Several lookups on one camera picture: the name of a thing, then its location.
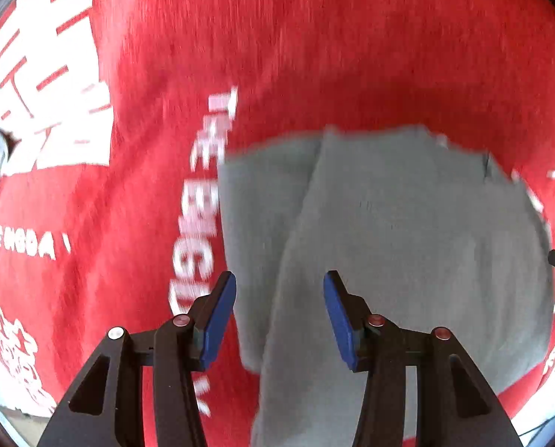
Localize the red printed blanket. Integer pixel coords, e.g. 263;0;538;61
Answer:
0;0;555;447

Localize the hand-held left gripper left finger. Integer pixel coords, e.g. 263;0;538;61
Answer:
36;271;237;447

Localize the grey sweater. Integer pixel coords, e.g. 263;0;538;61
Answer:
217;123;555;447

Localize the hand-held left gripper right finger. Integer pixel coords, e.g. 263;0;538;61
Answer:
323;270;524;447

